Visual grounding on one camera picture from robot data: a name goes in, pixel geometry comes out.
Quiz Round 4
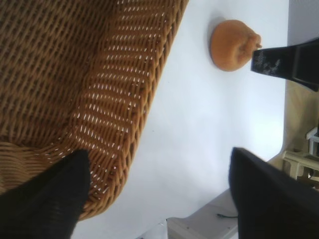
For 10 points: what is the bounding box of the orange-brown bread bun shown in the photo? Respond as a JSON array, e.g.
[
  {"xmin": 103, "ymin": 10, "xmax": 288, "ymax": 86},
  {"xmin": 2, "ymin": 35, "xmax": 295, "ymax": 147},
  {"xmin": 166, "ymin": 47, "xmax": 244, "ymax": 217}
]
[{"xmin": 210, "ymin": 19, "xmax": 263, "ymax": 72}]

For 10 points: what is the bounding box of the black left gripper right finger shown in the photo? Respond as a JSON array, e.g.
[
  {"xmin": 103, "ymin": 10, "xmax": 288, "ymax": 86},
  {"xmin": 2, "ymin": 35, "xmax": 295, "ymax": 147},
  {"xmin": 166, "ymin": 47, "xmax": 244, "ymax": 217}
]
[{"xmin": 228, "ymin": 146, "xmax": 319, "ymax": 239}]

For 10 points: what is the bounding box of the white metal frame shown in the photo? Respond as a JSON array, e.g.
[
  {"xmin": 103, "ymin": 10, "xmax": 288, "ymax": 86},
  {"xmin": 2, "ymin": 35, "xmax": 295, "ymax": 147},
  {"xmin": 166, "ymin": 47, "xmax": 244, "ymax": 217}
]
[{"xmin": 306, "ymin": 125, "xmax": 319, "ymax": 155}]

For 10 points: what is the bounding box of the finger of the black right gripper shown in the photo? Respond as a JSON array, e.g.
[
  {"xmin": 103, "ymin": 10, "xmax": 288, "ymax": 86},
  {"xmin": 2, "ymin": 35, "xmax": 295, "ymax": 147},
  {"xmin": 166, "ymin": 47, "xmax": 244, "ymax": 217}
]
[{"xmin": 251, "ymin": 37, "xmax": 319, "ymax": 92}]

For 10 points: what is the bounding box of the woven wicker basket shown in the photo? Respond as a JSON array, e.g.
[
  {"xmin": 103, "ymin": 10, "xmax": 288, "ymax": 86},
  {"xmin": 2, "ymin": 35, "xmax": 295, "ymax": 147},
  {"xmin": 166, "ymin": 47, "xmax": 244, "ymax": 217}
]
[{"xmin": 0, "ymin": 0, "xmax": 190, "ymax": 222}]

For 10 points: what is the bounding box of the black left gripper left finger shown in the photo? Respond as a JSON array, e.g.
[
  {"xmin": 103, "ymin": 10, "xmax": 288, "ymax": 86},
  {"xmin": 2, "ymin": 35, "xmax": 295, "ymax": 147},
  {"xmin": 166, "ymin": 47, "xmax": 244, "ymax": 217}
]
[{"xmin": 0, "ymin": 148, "xmax": 92, "ymax": 239}]

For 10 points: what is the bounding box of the white flat platform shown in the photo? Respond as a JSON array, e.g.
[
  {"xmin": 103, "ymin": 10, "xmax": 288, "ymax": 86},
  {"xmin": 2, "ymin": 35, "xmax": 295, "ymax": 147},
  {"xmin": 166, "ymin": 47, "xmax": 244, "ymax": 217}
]
[{"xmin": 166, "ymin": 188, "xmax": 241, "ymax": 239}]

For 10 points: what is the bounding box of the cream plastic stool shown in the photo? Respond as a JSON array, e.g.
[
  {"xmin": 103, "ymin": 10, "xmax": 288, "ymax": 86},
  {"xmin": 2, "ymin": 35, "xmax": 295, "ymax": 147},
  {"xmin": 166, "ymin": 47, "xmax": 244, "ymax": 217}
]
[{"xmin": 281, "ymin": 148, "xmax": 319, "ymax": 180}]

